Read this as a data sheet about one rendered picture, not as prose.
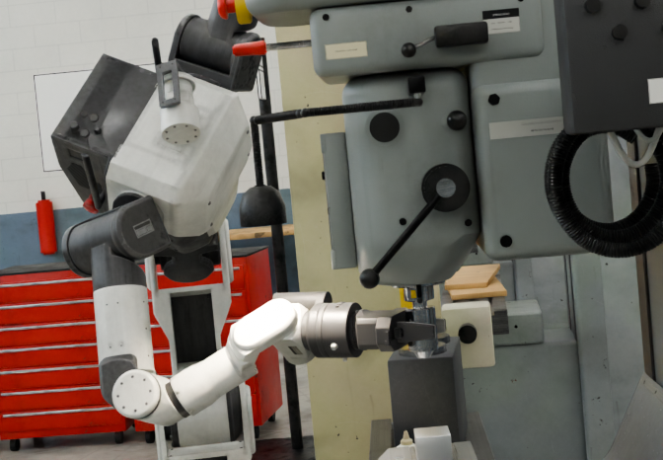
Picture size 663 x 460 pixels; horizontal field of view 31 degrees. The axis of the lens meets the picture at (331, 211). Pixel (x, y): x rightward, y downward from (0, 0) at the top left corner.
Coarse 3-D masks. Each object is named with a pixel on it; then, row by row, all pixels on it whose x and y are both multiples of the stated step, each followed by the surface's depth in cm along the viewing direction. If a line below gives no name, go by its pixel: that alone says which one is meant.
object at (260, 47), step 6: (246, 42) 194; (252, 42) 194; (258, 42) 194; (264, 42) 194; (276, 42) 194; (282, 42) 194; (288, 42) 194; (294, 42) 194; (300, 42) 194; (306, 42) 194; (234, 48) 194; (240, 48) 194; (246, 48) 194; (252, 48) 193; (258, 48) 193; (264, 48) 194; (270, 48) 194; (276, 48) 194; (282, 48) 194; (288, 48) 194; (240, 54) 194; (246, 54) 194; (252, 54) 194; (258, 54) 194; (264, 54) 194
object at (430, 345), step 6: (408, 318) 184; (414, 318) 184; (420, 318) 183; (426, 318) 183; (432, 318) 184; (432, 324) 184; (408, 342) 185; (414, 342) 184; (420, 342) 184; (426, 342) 184; (432, 342) 184; (408, 348) 186; (414, 348) 184; (420, 348) 184; (426, 348) 184; (432, 348) 184
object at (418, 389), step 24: (408, 360) 217; (432, 360) 216; (456, 360) 223; (408, 384) 217; (432, 384) 216; (456, 384) 219; (408, 408) 218; (432, 408) 217; (456, 408) 216; (408, 432) 218; (456, 432) 216
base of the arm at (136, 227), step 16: (128, 208) 200; (144, 208) 203; (80, 224) 208; (112, 224) 198; (128, 224) 199; (144, 224) 202; (160, 224) 205; (64, 240) 205; (128, 240) 198; (144, 240) 201; (160, 240) 204; (64, 256) 205; (128, 256) 199; (144, 256) 200; (80, 272) 206
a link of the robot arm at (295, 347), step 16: (304, 304) 195; (320, 304) 191; (304, 320) 191; (320, 320) 188; (288, 336) 190; (304, 336) 190; (320, 336) 188; (288, 352) 194; (304, 352) 193; (320, 352) 189
